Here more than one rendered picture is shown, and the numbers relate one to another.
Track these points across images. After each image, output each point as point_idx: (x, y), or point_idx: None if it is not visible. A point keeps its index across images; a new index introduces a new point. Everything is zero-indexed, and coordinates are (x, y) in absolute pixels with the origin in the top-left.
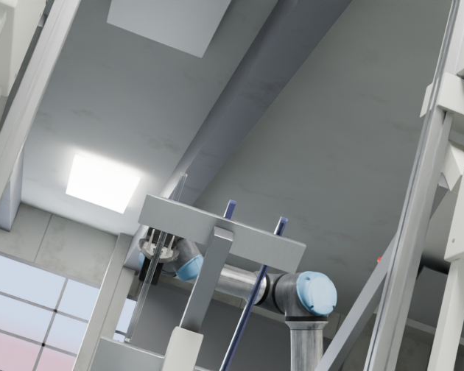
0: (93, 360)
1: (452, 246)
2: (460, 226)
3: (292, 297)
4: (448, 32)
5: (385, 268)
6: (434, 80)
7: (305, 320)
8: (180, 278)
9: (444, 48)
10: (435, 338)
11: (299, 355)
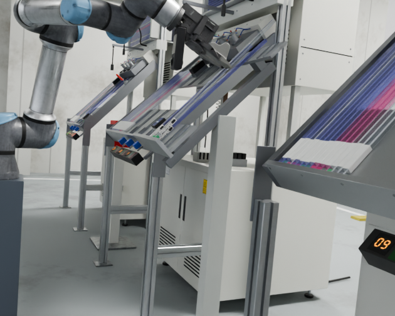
0: (180, 143)
1: (300, 81)
2: (303, 74)
3: (70, 29)
4: None
5: (246, 71)
6: None
7: (72, 46)
8: (120, 42)
9: None
10: (293, 116)
11: (59, 70)
